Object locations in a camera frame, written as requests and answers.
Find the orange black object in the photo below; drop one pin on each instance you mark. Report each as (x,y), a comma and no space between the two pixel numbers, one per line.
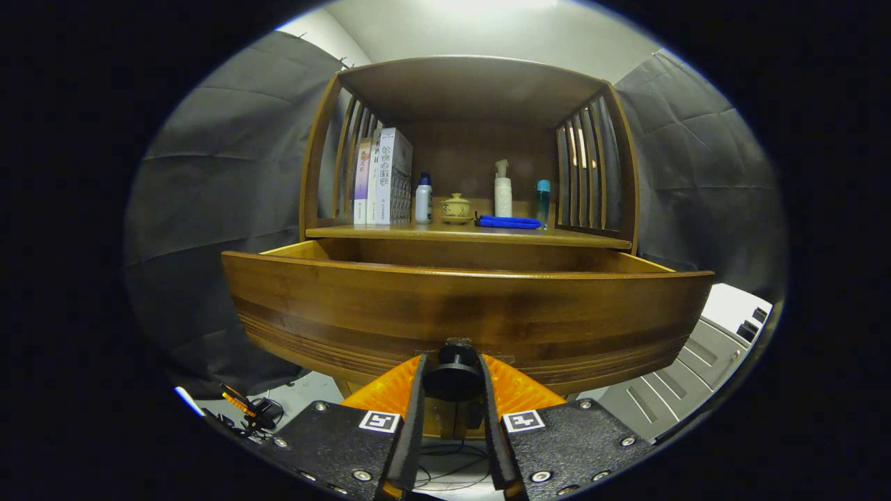
(237,402)

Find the white filing cabinet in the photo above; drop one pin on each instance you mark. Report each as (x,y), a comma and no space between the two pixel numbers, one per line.
(668,379)

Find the black drawer knob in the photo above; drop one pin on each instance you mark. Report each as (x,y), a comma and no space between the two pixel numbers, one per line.
(452,379)

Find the white bottle with blue cap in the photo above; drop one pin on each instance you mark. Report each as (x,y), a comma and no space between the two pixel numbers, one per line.
(423,205)

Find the blue folded cloth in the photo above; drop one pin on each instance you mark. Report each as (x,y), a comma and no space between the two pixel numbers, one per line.
(511,222)

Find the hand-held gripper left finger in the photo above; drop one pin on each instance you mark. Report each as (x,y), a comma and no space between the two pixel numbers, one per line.
(414,431)

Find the yellow lidded teacup with saucer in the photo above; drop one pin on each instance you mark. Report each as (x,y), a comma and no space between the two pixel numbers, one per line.
(456,209)

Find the wooden countertop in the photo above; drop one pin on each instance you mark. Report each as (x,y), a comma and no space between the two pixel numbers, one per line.
(445,234)

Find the wooden drawer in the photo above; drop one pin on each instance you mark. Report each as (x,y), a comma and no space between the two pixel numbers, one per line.
(418,313)

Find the pink purple book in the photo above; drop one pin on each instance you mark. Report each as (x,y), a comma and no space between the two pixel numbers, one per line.
(361,184)

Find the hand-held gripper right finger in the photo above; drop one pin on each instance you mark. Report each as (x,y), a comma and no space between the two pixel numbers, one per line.
(493,438)

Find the white pump bottle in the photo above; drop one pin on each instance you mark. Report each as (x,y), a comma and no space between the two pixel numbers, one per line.
(503,198)

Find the thick white patterned book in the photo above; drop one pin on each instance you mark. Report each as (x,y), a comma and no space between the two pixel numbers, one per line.
(390,181)

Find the wooden cabinet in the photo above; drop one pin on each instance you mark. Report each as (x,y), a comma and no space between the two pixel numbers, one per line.
(473,90)

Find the teal glass bottle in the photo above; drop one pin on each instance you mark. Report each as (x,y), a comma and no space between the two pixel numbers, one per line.
(543,202)

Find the thin white book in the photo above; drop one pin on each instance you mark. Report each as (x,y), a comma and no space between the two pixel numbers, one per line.
(373,188)

